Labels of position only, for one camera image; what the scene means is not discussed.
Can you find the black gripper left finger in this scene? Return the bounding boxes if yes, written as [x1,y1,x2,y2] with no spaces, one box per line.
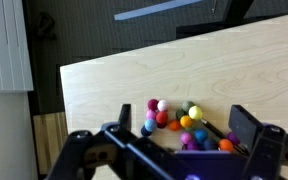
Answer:
[118,104,131,130]

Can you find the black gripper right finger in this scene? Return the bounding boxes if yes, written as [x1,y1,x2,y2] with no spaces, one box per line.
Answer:
[229,105,263,152]

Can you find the black pen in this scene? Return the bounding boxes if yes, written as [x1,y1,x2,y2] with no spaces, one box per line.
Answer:
[200,119,249,156]

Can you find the colourful felt ball garland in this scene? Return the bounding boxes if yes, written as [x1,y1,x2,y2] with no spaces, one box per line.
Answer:
[141,99,240,152]

